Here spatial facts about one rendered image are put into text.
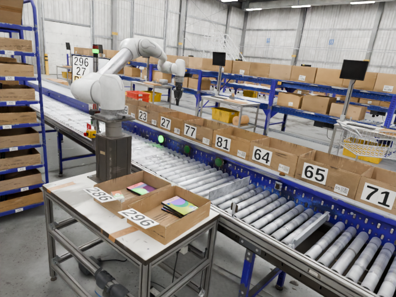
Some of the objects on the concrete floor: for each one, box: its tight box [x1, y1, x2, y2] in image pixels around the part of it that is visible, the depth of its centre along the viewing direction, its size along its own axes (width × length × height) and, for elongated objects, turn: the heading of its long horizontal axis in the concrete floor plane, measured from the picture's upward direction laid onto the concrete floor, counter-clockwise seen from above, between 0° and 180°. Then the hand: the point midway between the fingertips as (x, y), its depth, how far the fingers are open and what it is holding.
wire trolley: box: [336, 120, 396, 161], centre depth 363 cm, size 107×56×103 cm, turn 69°
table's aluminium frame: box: [43, 190, 219, 297], centre depth 184 cm, size 100×58×72 cm, turn 34°
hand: (177, 102), depth 281 cm, fingers closed
